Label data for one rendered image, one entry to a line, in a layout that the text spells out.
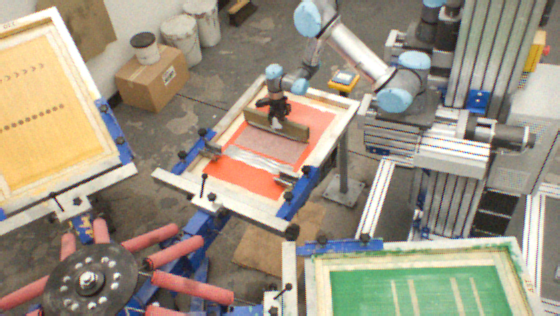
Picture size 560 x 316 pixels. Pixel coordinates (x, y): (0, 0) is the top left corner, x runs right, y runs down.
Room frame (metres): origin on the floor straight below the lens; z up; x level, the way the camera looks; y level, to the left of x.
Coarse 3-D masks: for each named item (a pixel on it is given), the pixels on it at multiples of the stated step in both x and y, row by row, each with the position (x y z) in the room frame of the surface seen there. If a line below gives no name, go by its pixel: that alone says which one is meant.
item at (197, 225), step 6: (198, 210) 1.28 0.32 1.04; (198, 216) 1.25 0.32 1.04; (204, 216) 1.24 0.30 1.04; (210, 216) 1.24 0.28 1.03; (192, 222) 1.22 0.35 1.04; (198, 222) 1.22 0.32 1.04; (204, 222) 1.21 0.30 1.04; (186, 228) 1.20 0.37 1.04; (192, 228) 1.19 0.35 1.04; (198, 228) 1.19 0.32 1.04; (204, 228) 1.20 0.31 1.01; (192, 234) 1.16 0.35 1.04; (198, 234) 1.17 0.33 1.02
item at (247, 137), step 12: (264, 108) 1.94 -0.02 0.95; (240, 132) 1.79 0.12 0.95; (252, 132) 1.78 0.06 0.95; (264, 132) 1.76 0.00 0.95; (228, 144) 1.72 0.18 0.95; (240, 144) 1.71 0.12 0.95; (252, 144) 1.69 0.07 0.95; (264, 144) 1.68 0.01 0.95; (216, 156) 1.65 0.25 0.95; (228, 156) 1.64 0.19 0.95; (204, 168) 1.59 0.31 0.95; (216, 168) 1.58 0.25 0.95; (228, 168) 1.56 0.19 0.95; (240, 168) 1.55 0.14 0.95; (228, 180) 1.49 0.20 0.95; (240, 180) 1.48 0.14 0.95
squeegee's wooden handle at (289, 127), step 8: (248, 112) 1.82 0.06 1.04; (256, 112) 1.81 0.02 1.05; (264, 112) 1.79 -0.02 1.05; (248, 120) 1.83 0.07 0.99; (256, 120) 1.80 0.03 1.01; (264, 120) 1.77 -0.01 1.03; (280, 120) 1.72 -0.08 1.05; (288, 120) 1.71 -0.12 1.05; (288, 128) 1.69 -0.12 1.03; (296, 128) 1.66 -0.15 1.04; (304, 128) 1.64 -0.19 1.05; (296, 136) 1.66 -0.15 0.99; (304, 136) 1.63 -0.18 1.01
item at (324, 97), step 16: (256, 80) 2.13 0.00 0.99; (304, 96) 1.97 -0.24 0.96; (320, 96) 1.92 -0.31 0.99; (336, 96) 1.90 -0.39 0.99; (352, 112) 1.76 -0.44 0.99; (224, 128) 1.82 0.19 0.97; (336, 128) 1.67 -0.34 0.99; (320, 160) 1.49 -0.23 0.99; (192, 176) 1.52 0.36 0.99; (224, 192) 1.39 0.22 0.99; (272, 208) 1.26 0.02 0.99
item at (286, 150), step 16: (304, 112) 1.86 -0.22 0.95; (320, 112) 1.84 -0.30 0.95; (320, 128) 1.73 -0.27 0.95; (272, 144) 1.67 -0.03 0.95; (288, 144) 1.65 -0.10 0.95; (304, 144) 1.64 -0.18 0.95; (288, 160) 1.55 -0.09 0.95; (304, 160) 1.53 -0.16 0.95; (256, 176) 1.49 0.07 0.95; (272, 176) 1.47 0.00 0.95; (256, 192) 1.39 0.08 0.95; (272, 192) 1.38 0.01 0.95
